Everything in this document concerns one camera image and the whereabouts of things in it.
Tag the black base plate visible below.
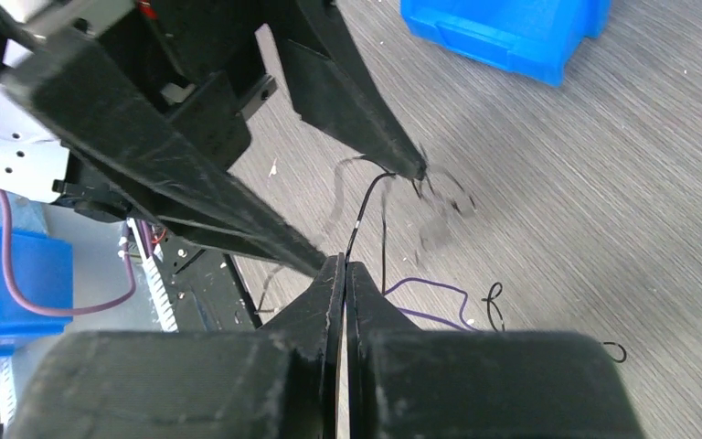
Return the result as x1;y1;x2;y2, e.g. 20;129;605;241
155;234;262;331

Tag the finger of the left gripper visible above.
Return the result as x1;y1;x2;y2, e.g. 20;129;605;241
0;28;325;276
278;1;427;179

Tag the blue plastic bin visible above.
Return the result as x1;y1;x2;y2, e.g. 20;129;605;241
400;0;612;87

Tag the black wire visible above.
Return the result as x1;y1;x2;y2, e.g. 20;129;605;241
253;154;628;365

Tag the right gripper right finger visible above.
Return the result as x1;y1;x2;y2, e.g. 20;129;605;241
346;262;644;438

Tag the blue storage box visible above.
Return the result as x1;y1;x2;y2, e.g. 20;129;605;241
0;219;75;370

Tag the purple wire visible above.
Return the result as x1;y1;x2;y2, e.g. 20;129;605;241
382;277;479;332

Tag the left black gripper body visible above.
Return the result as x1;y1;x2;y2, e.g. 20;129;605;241
55;1;269;222

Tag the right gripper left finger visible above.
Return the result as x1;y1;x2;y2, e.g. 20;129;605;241
6;255;346;438

